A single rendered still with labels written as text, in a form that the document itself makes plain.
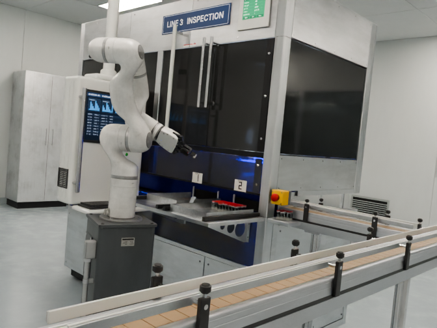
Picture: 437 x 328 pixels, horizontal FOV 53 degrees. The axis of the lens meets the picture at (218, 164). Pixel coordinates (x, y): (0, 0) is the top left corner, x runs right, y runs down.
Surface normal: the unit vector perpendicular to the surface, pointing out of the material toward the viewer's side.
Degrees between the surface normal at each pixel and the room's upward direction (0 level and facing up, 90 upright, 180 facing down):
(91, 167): 90
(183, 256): 90
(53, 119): 90
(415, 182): 90
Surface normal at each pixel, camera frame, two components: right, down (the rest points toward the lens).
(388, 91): -0.69, -0.03
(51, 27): 0.72, 0.10
